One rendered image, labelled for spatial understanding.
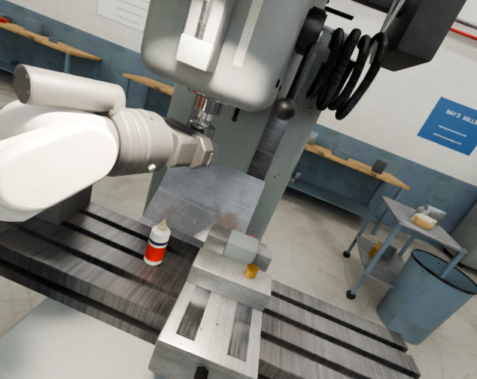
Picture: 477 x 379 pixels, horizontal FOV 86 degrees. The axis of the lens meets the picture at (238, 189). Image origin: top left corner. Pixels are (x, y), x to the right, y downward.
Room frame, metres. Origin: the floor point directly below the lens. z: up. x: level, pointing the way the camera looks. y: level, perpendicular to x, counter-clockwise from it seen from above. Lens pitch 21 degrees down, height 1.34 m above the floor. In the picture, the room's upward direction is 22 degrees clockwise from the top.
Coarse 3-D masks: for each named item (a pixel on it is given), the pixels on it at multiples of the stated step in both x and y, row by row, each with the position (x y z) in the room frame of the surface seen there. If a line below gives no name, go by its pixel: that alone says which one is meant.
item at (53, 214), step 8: (0, 104) 0.51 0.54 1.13; (80, 192) 0.52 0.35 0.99; (88, 192) 0.55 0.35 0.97; (64, 200) 0.46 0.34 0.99; (72, 200) 0.49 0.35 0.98; (80, 200) 0.52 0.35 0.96; (88, 200) 0.56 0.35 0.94; (48, 208) 0.45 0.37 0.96; (56, 208) 0.45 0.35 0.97; (64, 208) 0.47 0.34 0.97; (72, 208) 0.50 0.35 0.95; (80, 208) 0.53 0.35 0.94; (40, 216) 0.45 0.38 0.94; (48, 216) 0.45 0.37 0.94; (56, 216) 0.45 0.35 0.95; (64, 216) 0.47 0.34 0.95; (56, 224) 0.45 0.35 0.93
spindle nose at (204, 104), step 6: (198, 96) 0.44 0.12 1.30; (198, 102) 0.44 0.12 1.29; (204, 102) 0.43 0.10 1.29; (210, 102) 0.43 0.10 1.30; (216, 102) 0.44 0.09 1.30; (198, 108) 0.44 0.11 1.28; (204, 108) 0.43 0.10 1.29; (210, 108) 0.44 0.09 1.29; (216, 108) 0.44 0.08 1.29; (216, 114) 0.44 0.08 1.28
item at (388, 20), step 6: (396, 0) 0.71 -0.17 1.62; (402, 0) 0.68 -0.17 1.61; (396, 6) 0.69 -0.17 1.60; (390, 12) 0.72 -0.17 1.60; (396, 12) 0.69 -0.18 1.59; (390, 18) 0.69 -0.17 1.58; (384, 24) 0.72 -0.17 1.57; (384, 30) 0.70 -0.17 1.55; (372, 48) 0.71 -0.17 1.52; (372, 54) 0.74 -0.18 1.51; (366, 60) 0.77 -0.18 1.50; (372, 60) 0.75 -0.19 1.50
